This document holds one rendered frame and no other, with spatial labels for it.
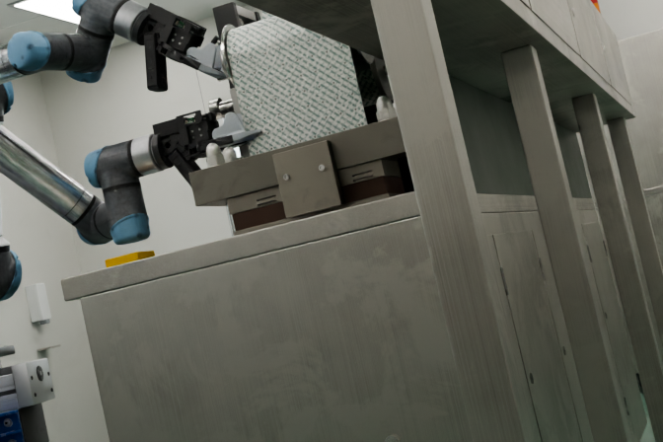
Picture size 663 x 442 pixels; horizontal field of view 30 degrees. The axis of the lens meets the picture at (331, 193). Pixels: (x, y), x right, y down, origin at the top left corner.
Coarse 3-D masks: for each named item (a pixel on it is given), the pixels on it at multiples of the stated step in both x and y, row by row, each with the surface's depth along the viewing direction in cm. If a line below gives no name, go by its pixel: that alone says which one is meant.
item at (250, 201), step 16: (384, 160) 207; (352, 176) 207; (368, 176) 206; (384, 176) 206; (400, 176) 214; (256, 192) 212; (272, 192) 211; (352, 192) 207; (368, 192) 206; (384, 192) 205; (400, 192) 213; (240, 208) 213; (256, 208) 212; (272, 208) 211; (336, 208) 207; (240, 224) 213; (256, 224) 212; (272, 224) 211
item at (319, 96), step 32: (288, 64) 230; (320, 64) 228; (352, 64) 226; (256, 96) 232; (288, 96) 230; (320, 96) 228; (352, 96) 226; (256, 128) 232; (288, 128) 230; (320, 128) 228
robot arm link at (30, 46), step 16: (32, 32) 240; (0, 48) 245; (16, 48) 239; (32, 48) 237; (48, 48) 239; (64, 48) 243; (0, 64) 245; (16, 64) 239; (32, 64) 238; (48, 64) 241; (64, 64) 244; (0, 80) 249
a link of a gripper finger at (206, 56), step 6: (210, 42) 240; (192, 48) 241; (204, 48) 240; (210, 48) 240; (216, 48) 239; (186, 54) 241; (192, 54) 241; (198, 54) 240; (204, 54) 240; (210, 54) 240; (198, 60) 240; (204, 60) 240; (210, 60) 239; (204, 66) 239; (210, 66) 239; (204, 72) 239; (210, 72) 239; (216, 72) 239; (216, 78) 240
